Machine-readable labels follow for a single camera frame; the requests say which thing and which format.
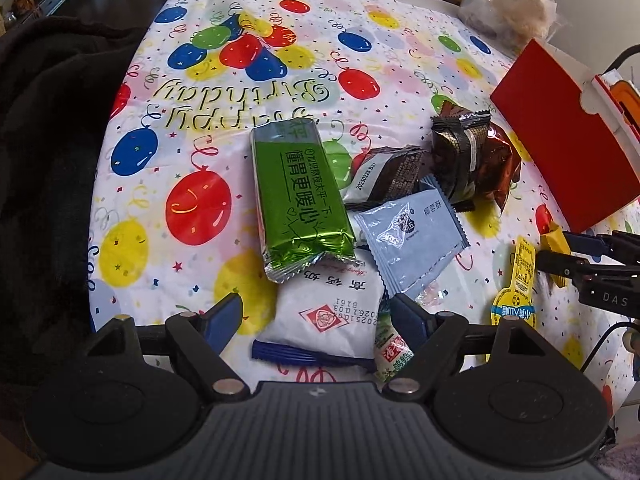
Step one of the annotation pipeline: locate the small green and white packet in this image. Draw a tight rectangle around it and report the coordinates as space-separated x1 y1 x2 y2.
372 310 418 386

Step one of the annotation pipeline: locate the clear plastic bag of snacks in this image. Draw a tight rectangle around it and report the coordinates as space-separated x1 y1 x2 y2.
459 0 568 48

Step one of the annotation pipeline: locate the orange object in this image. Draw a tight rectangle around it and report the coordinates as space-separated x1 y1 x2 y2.
614 80 640 126

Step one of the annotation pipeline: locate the small yellow packet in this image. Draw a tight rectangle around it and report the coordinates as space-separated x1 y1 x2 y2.
539 225 573 288

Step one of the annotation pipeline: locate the balloon print tablecloth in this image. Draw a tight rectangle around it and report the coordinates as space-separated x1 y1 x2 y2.
87 0 640 411

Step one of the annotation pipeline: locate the grey and black snack packet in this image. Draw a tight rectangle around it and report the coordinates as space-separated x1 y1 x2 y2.
342 145 426 211

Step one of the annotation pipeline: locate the yellow and blue snack packet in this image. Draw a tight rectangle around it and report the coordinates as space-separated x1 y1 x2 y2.
490 236 540 330

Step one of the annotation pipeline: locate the red-brown foil snack packet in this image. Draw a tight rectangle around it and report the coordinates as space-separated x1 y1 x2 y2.
475 122 523 211

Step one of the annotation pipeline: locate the dark brown striped snack packet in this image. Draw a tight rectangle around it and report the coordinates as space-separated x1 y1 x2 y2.
431 101 493 211

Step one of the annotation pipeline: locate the white snack packet blue edge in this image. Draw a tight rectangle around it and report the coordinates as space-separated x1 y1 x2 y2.
251 255 388 368

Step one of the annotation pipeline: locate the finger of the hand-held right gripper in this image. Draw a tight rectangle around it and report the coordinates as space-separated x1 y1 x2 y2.
536 250 601 281
565 231 640 263

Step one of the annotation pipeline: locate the red and white cardboard box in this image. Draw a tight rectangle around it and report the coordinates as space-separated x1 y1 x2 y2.
490 39 640 233

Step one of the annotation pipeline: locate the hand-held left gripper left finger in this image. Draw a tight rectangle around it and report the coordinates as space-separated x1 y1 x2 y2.
86 292 251 405

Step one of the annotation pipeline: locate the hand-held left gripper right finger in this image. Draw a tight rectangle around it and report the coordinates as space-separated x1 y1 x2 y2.
384 294 550 403

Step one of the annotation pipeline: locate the green foil snack packet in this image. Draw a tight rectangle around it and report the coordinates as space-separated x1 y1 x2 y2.
250 119 362 285

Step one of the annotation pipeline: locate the black cable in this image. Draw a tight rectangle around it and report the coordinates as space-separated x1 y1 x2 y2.
602 44 640 73
580 320 640 376

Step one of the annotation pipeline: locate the light blue snack packet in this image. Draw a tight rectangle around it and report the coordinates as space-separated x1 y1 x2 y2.
354 180 472 301

